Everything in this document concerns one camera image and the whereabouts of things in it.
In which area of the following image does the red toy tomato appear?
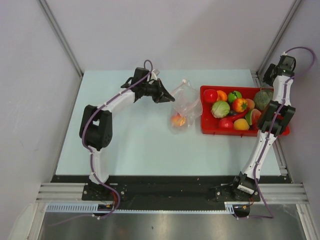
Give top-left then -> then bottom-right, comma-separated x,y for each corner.
218,118 -> 234,130

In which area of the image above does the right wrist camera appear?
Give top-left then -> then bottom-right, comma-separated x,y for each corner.
279,52 -> 293,65

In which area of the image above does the white slotted cable duct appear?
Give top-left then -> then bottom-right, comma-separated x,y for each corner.
46,201 -> 237,215

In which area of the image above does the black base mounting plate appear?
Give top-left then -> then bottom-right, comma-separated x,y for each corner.
51,175 -> 261,212

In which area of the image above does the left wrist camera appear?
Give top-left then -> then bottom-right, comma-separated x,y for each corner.
150,69 -> 160,80

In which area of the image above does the aluminium frame rail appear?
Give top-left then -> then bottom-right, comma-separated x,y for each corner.
36,183 -> 85,203

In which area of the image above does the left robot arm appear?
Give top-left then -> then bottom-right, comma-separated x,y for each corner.
79,67 -> 175,200

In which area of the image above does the red plastic tray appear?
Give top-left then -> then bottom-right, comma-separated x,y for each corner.
199,85 -> 291,138

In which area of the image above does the red toy chili pepper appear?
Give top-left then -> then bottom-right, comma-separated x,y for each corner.
226,108 -> 250,123

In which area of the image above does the red toy apple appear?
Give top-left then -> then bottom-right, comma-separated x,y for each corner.
203,89 -> 218,104

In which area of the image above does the green toy melon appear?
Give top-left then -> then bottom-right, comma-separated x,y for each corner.
253,89 -> 274,111

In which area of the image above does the green toy cabbage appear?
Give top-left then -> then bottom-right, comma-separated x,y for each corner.
211,100 -> 231,119

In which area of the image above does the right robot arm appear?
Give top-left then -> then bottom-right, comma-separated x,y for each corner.
230,53 -> 296,201

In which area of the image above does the purple cable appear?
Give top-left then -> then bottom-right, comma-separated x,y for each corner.
47,59 -> 154,227
247,46 -> 316,220

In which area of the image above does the orange toy tangerine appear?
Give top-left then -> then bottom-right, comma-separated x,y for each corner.
216,90 -> 228,102

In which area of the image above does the red-yellow toy mango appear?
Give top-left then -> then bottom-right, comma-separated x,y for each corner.
232,98 -> 248,113

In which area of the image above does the clear pink-dotted zip bag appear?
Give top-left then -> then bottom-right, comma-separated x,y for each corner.
168,79 -> 203,134

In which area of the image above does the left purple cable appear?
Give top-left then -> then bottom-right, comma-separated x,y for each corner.
47,59 -> 154,227

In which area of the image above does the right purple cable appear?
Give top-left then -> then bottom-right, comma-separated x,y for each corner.
247,46 -> 316,220

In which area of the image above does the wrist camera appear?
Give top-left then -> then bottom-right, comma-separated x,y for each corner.
150,69 -> 160,80
279,52 -> 293,65

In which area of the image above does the orange-red toy peach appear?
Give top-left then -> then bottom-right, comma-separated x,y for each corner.
170,113 -> 188,129

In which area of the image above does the yellow-orange toy apricot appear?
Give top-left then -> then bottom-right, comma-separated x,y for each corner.
233,118 -> 250,131

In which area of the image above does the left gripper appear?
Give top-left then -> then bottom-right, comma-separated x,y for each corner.
141,78 -> 174,104

